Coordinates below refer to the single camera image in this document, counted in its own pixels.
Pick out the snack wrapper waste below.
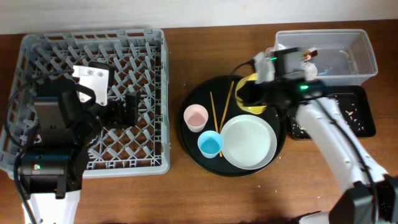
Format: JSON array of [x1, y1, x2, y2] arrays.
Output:
[[303, 47, 318, 61]]

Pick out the wooden chopstick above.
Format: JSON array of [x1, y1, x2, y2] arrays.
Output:
[[220, 81, 234, 132], [210, 91, 223, 157]]

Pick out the yellow bowl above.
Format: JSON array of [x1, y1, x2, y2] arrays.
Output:
[[234, 73, 267, 115]]

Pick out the food scraps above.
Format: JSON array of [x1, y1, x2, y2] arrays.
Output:
[[289, 106, 366, 139]]

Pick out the pink cup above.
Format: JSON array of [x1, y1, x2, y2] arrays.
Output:
[[183, 104, 208, 133]]

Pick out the pale green plate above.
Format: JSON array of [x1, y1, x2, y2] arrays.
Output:
[[221, 114, 277, 170]]

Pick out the blue cup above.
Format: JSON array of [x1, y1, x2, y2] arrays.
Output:
[[197, 131, 224, 159]]

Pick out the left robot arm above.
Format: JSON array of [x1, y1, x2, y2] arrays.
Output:
[[4, 62, 141, 223]]

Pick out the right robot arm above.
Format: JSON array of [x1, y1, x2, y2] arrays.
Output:
[[252, 48, 397, 223]]

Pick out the grey plastic dishwasher rack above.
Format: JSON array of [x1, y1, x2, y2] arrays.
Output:
[[1, 29, 170, 179]]

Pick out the black rectangular waste tray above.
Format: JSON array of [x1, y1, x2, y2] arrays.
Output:
[[287, 85, 376, 140]]

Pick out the clear plastic bin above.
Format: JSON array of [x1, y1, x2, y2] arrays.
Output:
[[274, 29, 378, 86]]

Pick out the round black tray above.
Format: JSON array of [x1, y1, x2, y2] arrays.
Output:
[[176, 75, 287, 177]]

